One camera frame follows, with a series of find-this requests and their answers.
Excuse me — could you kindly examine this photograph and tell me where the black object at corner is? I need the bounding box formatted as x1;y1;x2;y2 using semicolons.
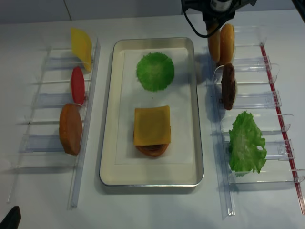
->
0;206;21;229

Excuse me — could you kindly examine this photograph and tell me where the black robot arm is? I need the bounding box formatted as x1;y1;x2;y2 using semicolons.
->
181;0;256;38

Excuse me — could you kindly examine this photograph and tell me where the ruffled green lettuce leaf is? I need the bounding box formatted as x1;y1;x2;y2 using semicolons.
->
228;111;267;173

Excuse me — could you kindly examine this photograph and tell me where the yellow cheese slice on burger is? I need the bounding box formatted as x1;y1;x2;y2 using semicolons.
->
133;105;171;146

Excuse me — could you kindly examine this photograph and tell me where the bottom burger bun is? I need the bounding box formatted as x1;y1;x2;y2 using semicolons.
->
135;143;170;158

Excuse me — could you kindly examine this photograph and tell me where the white parchment paper sheet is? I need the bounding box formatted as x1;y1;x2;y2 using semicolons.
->
115;48;194;164

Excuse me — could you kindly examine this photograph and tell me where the right bun in rack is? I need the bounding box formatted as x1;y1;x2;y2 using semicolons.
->
219;23;235;65

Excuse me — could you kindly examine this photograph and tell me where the upright yellow cheese slice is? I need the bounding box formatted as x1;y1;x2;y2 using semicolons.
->
71;27;92;72

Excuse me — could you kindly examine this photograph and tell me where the meat patty on burger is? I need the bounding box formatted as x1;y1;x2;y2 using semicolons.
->
133;128;167;155

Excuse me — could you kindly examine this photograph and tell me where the black cable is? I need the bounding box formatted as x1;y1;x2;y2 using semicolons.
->
182;6;210;38

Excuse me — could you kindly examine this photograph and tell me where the sesame top bun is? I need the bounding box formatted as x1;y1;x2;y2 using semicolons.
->
208;29;220;62

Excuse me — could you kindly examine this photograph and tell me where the flat round lettuce leaf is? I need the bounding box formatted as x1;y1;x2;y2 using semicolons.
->
136;52;175;92

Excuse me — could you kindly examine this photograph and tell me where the metal baking tray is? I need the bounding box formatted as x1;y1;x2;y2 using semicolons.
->
99;37;204;187

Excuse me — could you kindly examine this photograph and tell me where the upright brown meat patty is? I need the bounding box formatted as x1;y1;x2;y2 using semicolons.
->
221;63;237;110

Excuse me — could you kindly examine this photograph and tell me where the brown bun in left rack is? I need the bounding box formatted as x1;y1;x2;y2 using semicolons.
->
59;104;82;156

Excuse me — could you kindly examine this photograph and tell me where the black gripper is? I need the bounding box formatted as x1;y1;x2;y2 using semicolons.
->
202;0;235;36

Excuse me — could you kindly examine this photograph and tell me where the left clear acrylic rack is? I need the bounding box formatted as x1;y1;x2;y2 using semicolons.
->
10;34;100;208

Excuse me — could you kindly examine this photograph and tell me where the red tomato slice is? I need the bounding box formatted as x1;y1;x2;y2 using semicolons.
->
71;66;85;105

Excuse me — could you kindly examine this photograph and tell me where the clear acrylic rack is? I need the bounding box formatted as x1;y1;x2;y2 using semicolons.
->
10;34;100;208
206;26;305;217

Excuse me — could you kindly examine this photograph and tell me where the right clear acrylic rack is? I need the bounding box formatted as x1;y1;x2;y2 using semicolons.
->
206;26;305;217

